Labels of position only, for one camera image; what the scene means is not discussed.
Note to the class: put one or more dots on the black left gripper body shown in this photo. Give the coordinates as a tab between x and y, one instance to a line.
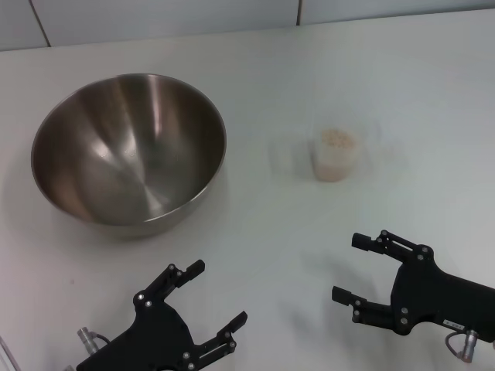
151	340

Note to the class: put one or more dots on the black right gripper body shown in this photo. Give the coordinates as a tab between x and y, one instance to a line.
433	297

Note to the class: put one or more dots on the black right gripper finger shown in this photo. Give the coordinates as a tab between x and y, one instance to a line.
402	249
371	311

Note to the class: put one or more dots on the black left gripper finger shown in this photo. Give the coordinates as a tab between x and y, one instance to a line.
222	340
166	280

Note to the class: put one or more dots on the transparent plastic measuring cup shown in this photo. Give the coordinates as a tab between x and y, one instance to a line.
335	170

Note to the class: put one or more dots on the stainless steel mixing bowl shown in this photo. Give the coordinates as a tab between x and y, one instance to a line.
127	162

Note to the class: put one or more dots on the white rice grains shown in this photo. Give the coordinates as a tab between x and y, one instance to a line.
337	141

